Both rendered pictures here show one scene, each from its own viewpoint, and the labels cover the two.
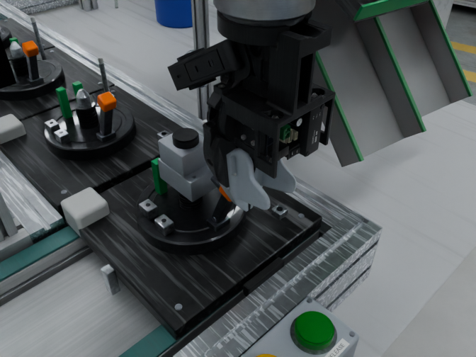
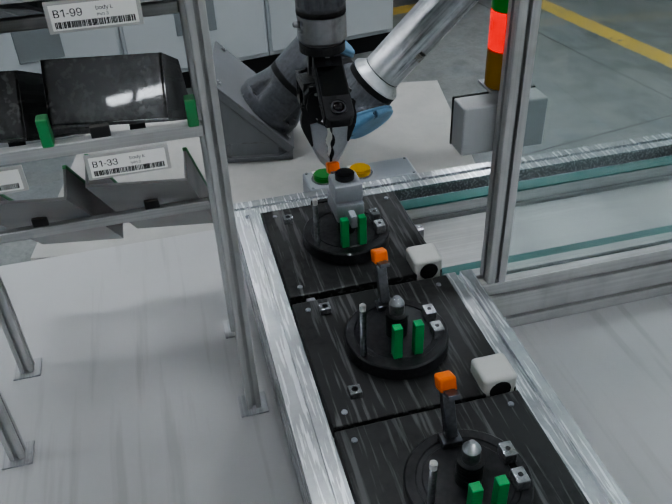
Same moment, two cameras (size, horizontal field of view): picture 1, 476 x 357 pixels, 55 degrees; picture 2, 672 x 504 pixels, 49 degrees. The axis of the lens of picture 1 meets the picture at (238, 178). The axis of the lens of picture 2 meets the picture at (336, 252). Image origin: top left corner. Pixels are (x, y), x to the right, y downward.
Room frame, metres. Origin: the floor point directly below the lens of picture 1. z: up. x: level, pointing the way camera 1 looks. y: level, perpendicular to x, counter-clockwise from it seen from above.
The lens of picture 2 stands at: (1.28, 0.54, 1.66)
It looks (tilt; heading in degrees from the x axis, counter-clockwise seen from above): 36 degrees down; 210
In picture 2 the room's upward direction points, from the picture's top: 2 degrees counter-clockwise
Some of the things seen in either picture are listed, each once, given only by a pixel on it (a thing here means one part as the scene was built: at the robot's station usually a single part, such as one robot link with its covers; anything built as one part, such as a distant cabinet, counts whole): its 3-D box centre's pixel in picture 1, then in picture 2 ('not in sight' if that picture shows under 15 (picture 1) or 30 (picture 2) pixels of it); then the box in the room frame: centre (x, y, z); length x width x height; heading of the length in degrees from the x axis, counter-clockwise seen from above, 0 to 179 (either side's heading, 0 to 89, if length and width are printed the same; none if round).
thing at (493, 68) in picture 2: not in sight; (505, 66); (0.38, 0.28, 1.28); 0.05 x 0.05 x 0.05
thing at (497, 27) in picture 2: not in sight; (509, 28); (0.38, 0.28, 1.33); 0.05 x 0.05 x 0.05
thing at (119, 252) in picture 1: (192, 219); (346, 243); (0.43, 0.06, 0.96); 0.24 x 0.24 x 0.02; 44
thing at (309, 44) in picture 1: (268, 86); (322, 76); (0.34, -0.02, 1.20); 0.09 x 0.08 x 0.12; 44
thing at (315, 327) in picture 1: (313, 332); (324, 177); (0.26, -0.08, 0.96); 0.04 x 0.04 x 0.02
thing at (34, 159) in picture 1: (86, 111); (396, 319); (0.61, 0.24, 1.01); 0.24 x 0.24 x 0.13; 44
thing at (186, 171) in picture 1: (182, 155); (346, 194); (0.43, 0.07, 1.06); 0.08 x 0.04 x 0.07; 44
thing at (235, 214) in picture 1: (191, 208); (346, 233); (0.43, 0.06, 0.98); 0.14 x 0.14 x 0.02
